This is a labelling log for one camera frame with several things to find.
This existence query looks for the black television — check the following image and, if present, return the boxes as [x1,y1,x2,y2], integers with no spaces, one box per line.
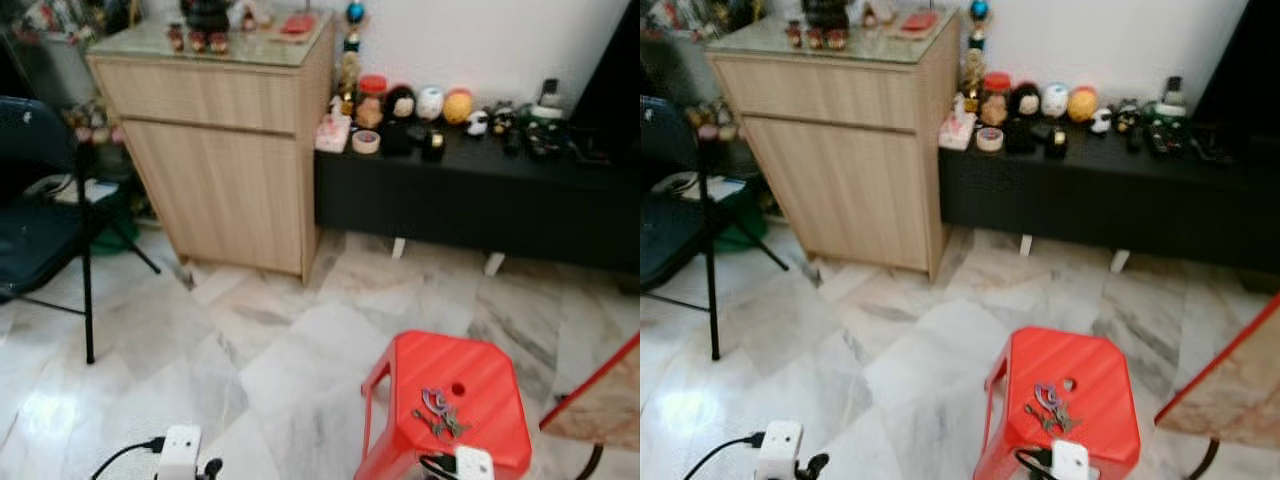
[573,0,641,153]
[1193,0,1280,151]

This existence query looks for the jar with red lid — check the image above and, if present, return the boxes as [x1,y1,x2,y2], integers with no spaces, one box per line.
[356,74,389,130]
[981,71,1013,127]

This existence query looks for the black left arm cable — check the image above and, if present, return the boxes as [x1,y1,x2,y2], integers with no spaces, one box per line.
[91,437,167,480]
[684,432,767,480]

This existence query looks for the bunch of keys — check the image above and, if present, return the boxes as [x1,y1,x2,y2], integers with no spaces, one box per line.
[412,387,472,440]
[1024,382,1084,435]

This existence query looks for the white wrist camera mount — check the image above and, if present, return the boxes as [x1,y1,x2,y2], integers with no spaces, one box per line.
[1049,440,1092,480]
[156,425,204,480]
[754,421,805,480]
[454,446,496,480]

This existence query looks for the black low console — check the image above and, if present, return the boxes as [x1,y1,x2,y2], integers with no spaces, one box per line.
[314,124,641,277]
[937,124,1280,293]

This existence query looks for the black-haired doll head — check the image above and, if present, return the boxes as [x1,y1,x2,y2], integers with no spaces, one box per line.
[384,84,419,128]
[1009,82,1043,125]

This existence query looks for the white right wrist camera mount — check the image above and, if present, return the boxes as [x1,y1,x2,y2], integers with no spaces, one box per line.
[1049,440,1092,480]
[454,446,496,480]

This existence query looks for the light wooden cabinet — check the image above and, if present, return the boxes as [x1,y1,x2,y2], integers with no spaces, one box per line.
[85,14,337,283]
[706,14,962,283]

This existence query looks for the black folding chair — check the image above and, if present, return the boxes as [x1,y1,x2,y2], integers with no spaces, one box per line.
[640,95,791,362]
[0,95,162,366]

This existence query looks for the yellow round figurine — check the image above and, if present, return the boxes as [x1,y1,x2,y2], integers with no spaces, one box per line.
[442,87,475,126]
[1066,85,1099,124]

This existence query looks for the red plastic stool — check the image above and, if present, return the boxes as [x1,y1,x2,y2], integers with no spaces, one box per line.
[973,326,1142,480]
[354,330,534,480]

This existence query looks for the dark round pot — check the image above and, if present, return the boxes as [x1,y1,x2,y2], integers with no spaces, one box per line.
[179,0,234,34]
[800,0,854,32]

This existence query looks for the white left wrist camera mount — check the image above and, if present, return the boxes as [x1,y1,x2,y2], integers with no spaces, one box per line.
[754,421,805,480]
[156,425,204,480]

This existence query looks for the white bottle with black cap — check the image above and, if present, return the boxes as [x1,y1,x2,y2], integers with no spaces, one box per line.
[533,77,567,122]
[1156,75,1189,119]

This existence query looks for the pink white box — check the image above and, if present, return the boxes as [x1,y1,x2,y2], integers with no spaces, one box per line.
[938,108,977,152]
[315,111,354,154]

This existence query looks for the green basin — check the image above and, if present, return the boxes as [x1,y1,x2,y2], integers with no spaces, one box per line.
[720,192,773,252]
[94,222,143,258]

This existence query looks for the marble-look table with red edge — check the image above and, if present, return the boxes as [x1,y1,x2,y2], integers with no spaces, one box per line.
[1154,294,1280,453]
[539,334,641,453]

